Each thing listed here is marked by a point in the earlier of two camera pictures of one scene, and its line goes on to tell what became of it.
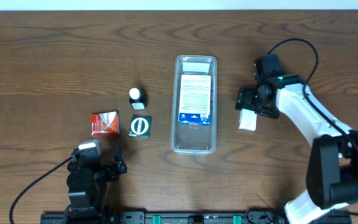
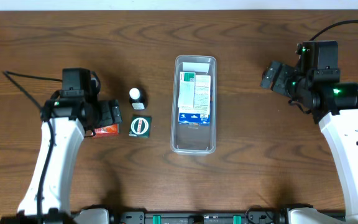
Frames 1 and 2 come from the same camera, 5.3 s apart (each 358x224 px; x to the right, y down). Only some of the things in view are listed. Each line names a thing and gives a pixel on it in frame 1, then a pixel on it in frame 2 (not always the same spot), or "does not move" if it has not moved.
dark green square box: [140, 126] does not move
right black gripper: [246, 99] -> [274, 78]
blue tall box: [194, 99] does not move
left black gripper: [109, 170] -> [113, 112]
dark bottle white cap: [138, 99] does not move
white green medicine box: [248, 120] -> [187, 86]
